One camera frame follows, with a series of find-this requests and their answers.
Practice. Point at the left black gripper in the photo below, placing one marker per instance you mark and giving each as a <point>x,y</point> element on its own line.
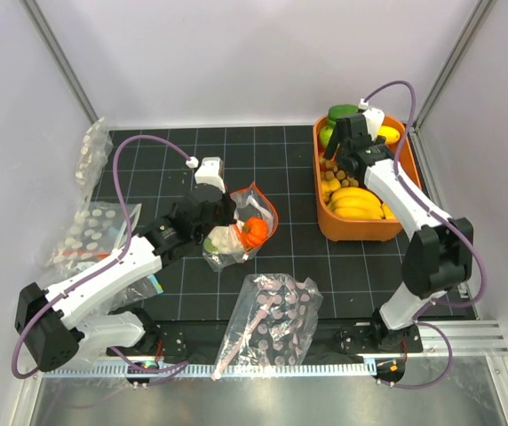
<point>229,207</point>

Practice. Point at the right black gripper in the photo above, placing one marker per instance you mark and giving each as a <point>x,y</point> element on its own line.
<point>333,145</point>

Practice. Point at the green bell pepper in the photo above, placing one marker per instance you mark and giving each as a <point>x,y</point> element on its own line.
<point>339,111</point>

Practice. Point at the white cauliflower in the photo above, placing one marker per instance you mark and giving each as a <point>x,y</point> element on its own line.
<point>224,240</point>

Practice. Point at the clear bag orange zipper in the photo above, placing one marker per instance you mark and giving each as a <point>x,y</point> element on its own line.
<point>250,202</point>

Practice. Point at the orange pumpkin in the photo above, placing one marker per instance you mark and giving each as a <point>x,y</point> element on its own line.
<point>254,232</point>

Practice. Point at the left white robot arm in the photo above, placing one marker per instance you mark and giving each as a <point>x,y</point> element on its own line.
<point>149,251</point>

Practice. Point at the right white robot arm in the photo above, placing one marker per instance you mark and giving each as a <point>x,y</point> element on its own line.
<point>438,256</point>

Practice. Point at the clear bag white dots flat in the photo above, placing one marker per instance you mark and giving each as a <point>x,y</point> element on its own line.
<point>95,233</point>

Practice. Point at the clear bag white dots upright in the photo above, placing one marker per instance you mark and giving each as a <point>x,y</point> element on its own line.
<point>93,158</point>

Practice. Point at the clear bag pink dots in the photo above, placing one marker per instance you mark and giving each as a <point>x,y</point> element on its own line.
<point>272,324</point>

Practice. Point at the black grid mat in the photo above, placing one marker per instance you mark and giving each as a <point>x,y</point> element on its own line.
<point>353,277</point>

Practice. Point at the green apple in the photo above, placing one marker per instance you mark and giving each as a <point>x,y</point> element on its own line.
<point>325,135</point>

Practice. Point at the brown longan cluster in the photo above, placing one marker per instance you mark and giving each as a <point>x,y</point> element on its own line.
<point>329,170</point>

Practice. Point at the yellow mango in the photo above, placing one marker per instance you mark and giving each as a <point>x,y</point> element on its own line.
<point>389,134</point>

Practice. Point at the yellow lemon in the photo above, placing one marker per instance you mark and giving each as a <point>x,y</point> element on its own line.
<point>328,187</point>

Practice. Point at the orange plastic basket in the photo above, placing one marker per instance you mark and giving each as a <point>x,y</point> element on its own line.
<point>336,228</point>

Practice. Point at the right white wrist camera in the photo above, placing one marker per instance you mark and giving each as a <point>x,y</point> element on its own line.
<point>374,117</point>

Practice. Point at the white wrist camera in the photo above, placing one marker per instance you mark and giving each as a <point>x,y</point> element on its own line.
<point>211,172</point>
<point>374,117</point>

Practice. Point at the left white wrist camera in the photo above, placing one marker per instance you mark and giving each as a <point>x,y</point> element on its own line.
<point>211,172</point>

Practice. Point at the aluminium cable rail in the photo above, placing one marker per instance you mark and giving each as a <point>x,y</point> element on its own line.
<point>115,368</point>

